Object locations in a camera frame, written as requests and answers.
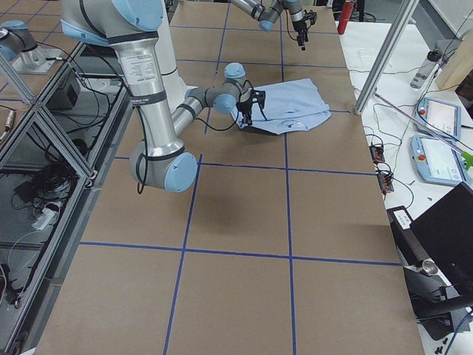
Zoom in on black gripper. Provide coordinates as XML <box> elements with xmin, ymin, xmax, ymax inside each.
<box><xmin>292</xmin><ymin>18</ymin><xmax>307</xmax><ymax>50</ymax></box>
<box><xmin>236</xmin><ymin>98</ymin><xmax>253</xmax><ymax>126</ymax></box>

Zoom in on light blue t-shirt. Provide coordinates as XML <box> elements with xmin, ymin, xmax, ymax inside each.
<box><xmin>231</xmin><ymin>78</ymin><xmax>331</xmax><ymax>135</ymax></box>

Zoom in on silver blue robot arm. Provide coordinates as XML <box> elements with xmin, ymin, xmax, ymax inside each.
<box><xmin>230</xmin><ymin>0</ymin><xmax>317</xmax><ymax>51</ymax></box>
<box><xmin>61</xmin><ymin>1</ymin><xmax>256</xmax><ymax>192</ymax></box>

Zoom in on red cylinder bottle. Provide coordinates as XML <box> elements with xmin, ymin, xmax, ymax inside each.
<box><xmin>337</xmin><ymin>0</ymin><xmax>354</xmax><ymax>35</ymax></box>

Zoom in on orange black connector board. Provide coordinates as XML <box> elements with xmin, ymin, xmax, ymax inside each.
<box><xmin>369</xmin><ymin>145</ymin><xmax>385</xmax><ymax>163</ymax></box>

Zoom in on reacher grabber stick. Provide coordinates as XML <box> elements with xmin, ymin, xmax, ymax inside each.
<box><xmin>373</xmin><ymin>92</ymin><xmax>472</xmax><ymax>170</ymax></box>

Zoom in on upper teach pendant tablet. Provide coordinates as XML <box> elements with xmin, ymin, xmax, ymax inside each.
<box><xmin>415</xmin><ymin>98</ymin><xmax>461</xmax><ymax>139</ymax></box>

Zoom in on teach pendant tablet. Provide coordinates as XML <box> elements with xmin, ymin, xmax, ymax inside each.
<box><xmin>415</xmin><ymin>98</ymin><xmax>461</xmax><ymax>139</ymax></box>
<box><xmin>410</xmin><ymin>135</ymin><xmax>471</xmax><ymax>186</ymax></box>

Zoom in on lower teach pendant tablet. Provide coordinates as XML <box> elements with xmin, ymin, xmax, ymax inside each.
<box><xmin>410</xmin><ymin>135</ymin><xmax>471</xmax><ymax>186</ymax></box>

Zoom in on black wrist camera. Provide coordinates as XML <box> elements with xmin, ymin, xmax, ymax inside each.
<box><xmin>251</xmin><ymin>88</ymin><xmax>266</xmax><ymax>109</ymax></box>
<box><xmin>304</xmin><ymin>10</ymin><xmax>317</xmax><ymax>26</ymax></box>

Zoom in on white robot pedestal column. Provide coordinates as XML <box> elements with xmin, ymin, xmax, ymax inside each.
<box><xmin>155</xmin><ymin>1</ymin><xmax>194</xmax><ymax>110</ymax></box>

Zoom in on aluminium frame post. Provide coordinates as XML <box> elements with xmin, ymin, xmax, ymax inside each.
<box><xmin>354</xmin><ymin>0</ymin><xmax>419</xmax><ymax>115</ymax></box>

